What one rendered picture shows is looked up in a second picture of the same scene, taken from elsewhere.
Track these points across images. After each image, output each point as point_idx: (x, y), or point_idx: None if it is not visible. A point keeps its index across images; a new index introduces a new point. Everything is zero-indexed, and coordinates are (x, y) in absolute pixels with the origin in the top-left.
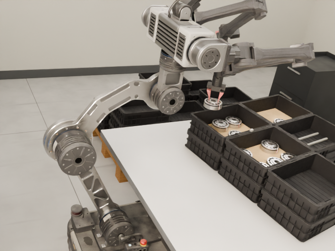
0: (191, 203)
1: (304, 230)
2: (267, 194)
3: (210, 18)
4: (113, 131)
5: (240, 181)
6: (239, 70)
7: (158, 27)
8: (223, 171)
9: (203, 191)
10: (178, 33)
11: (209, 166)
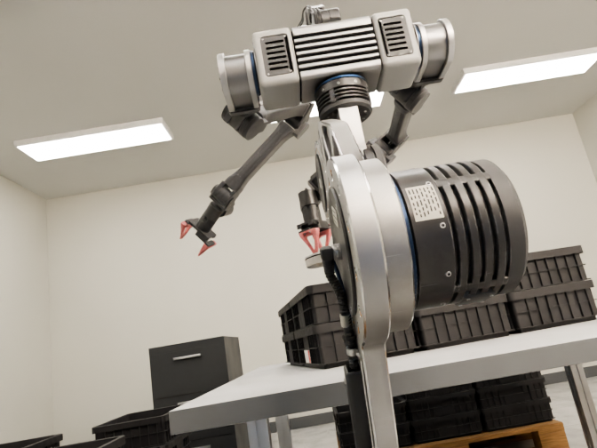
0: (530, 340)
1: (592, 296)
2: (523, 292)
3: (274, 112)
4: (197, 403)
5: (471, 320)
6: None
7: (304, 46)
8: (432, 336)
9: (485, 344)
10: (378, 22)
11: (403, 349)
